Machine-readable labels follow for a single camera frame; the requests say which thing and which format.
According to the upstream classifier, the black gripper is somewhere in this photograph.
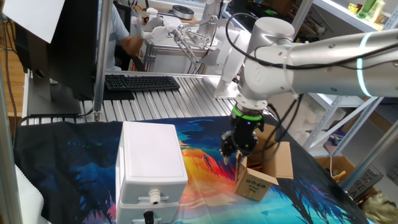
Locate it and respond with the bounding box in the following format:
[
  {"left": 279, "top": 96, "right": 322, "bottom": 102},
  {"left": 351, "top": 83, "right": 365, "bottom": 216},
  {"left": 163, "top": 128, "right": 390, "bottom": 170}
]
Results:
[{"left": 220, "top": 115, "right": 266, "bottom": 166}]

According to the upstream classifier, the small brown cardboard box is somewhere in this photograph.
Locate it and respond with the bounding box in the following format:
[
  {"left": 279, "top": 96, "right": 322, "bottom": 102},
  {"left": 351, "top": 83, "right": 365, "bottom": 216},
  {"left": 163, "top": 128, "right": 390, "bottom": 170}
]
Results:
[{"left": 233, "top": 124, "right": 295, "bottom": 202}]

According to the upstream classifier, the white haptic control device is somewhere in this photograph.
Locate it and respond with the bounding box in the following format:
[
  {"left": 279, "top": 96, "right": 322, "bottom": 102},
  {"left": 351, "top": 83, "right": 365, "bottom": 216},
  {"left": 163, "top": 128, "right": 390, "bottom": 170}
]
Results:
[{"left": 141, "top": 6, "right": 252, "bottom": 100}]

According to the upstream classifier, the person's bare forearm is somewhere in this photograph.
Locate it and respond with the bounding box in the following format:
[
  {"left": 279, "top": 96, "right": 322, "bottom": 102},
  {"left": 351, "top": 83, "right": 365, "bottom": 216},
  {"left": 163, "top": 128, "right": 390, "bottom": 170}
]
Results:
[{"left": 119, "top": 32, "right": 144, "bottom": 57}]

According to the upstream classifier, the person's hand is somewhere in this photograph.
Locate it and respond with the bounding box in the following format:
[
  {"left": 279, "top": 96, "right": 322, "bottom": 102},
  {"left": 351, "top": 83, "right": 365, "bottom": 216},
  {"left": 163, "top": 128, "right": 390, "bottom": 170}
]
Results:
[{"left": 132, "top": 15, "right": 147, "bottom": 40}]

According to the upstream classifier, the open brown floor carton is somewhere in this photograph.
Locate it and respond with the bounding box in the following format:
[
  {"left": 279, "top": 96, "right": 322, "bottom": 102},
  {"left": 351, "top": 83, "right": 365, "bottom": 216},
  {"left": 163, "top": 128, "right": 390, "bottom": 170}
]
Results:
[{"left": 315, "top": 155, "right": 379, "bottom": 200}]

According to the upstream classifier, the silver aluminium case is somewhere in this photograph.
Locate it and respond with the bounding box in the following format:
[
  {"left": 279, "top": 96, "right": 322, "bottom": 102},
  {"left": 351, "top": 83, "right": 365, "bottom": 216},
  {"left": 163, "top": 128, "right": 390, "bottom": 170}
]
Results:
[{"left": 145, "top": 39, "right": 218, "bottom": 75}]

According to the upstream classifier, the black keyboard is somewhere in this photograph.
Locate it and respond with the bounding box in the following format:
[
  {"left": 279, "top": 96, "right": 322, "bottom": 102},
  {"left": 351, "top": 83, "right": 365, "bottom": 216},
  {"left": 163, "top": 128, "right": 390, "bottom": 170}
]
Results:
[{"left": 104, "top": 73, "right": 181, "bottom": 92}]

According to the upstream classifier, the black flat desk mat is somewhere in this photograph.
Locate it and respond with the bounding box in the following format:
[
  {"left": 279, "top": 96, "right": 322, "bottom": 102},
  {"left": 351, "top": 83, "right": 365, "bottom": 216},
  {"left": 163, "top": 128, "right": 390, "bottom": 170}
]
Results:
[{"left": 79, "top": 88, "right": 136, "bottom": 101}]

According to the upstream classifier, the dark lettered plate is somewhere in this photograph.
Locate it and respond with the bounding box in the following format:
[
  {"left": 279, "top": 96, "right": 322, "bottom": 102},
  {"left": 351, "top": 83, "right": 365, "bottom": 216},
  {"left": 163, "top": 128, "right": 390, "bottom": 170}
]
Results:
[{"left": 346, "top": 166, "right": 385, "bottom": 200}]

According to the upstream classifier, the white robot column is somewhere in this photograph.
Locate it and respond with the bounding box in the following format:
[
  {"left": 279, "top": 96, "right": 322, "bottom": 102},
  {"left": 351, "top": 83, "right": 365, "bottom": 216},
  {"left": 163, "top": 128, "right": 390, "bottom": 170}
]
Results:
[{"left": 198, "top": 0, "right": 233, "bottom": 37}]

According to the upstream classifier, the round black speaker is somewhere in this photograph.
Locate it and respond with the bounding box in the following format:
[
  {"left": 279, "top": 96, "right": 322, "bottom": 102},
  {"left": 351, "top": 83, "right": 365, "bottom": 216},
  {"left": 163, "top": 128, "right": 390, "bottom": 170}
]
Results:
[{"left": 172, "top": 4, "right": 195, "bottom": 20}]

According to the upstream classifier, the tan crumpled bag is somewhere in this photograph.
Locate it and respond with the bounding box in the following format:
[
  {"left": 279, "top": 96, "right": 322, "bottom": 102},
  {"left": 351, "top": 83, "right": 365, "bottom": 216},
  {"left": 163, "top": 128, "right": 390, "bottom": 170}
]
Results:
[{"left": 362, "top": 191, "right": 398, "bottom": 224}]

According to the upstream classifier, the colourful landscape print cloth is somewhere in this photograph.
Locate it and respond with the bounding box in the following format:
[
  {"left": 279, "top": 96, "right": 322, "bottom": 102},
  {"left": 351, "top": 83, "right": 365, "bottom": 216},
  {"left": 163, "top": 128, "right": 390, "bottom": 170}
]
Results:
[{"left": 12, "top": 113, "right": 371, "bottom": 224}]

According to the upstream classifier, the person in light blue shirt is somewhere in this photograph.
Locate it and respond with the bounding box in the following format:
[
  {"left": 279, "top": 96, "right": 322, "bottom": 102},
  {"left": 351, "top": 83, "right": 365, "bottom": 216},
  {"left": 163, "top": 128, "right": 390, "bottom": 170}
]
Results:
[{"left": 98, "top": 3, "right": 131, "bottom": 72}]

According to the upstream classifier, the white metal shelf rack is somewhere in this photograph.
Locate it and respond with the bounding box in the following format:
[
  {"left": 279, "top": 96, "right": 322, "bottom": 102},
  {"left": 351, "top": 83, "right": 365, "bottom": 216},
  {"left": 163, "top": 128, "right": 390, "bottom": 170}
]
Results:
[{"left": 290, "top": 0, "right": 398, "bottom": 192}]

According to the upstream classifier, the black computer monitor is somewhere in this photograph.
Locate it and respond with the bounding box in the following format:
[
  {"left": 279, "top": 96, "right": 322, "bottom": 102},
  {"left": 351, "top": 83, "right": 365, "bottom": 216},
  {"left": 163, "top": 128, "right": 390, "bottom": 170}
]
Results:
[{"left": 14, "top": 0, "right": 100, "bottom": 116}]

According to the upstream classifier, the green bottle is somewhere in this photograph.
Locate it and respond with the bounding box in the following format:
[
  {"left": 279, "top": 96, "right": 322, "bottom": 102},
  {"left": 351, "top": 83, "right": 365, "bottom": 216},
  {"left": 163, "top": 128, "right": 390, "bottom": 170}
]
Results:
[{"left": 356, "top": 0, "right": 377, "bottom": 19}]

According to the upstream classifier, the pale yellow bottle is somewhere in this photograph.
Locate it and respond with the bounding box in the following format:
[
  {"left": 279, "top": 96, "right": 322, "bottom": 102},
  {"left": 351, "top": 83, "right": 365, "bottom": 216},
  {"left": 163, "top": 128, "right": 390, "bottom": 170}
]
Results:
[{"left": 371, "top": 0, "right": 386, "bottom": 22}]

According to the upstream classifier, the white paper sheet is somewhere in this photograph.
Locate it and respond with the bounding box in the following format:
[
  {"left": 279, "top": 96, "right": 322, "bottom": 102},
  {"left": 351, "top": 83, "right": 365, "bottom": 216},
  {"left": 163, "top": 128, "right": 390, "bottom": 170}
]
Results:
[{"left": 2, "top": 0, "right": 65, "bottom": 44}]

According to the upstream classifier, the white plastic enclosure box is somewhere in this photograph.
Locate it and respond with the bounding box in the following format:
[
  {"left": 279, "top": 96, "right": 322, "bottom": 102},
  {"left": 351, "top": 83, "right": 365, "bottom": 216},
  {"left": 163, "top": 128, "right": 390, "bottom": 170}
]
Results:
[{"left": 114, "top": 120, "right": 189, "bottom": 224}]

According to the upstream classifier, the white cable gland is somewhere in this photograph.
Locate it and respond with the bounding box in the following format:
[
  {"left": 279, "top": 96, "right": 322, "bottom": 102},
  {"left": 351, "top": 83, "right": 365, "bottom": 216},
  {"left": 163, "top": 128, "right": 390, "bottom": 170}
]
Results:
[{"left": 148, "top": 189, "right": 162, "bottom": 205}]

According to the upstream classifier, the black cable gland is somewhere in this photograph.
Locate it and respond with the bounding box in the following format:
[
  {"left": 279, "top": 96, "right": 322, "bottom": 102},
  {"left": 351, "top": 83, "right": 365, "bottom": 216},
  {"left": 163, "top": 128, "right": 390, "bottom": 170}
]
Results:
[{"left": 142, "top": 210, "right": 155, "bottom": 224}]

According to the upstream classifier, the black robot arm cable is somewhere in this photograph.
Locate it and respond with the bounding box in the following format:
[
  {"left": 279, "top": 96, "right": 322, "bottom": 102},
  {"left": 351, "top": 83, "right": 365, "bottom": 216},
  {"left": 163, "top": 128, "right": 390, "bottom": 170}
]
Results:
[{"left": 225, "top": 12, "right": 398, "bottom": 156}]

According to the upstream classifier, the aluminium frame post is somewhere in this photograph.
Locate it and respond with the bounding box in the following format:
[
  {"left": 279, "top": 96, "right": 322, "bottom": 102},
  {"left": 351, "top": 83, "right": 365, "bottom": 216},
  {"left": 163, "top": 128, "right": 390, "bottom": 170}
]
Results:
[
  {"left": 0, "top": 62, "right": 22, "bottom": 224},
  {"left": 92, "top": 0, "right": 114, "bottom": 122}
]

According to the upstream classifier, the black monitor cable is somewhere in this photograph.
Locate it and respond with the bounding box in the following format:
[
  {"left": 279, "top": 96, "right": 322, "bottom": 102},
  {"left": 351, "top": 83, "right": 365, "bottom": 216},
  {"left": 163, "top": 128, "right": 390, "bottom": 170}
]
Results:
[{"left": 0, "top": 14, "right": 20, "bottom": 142}]

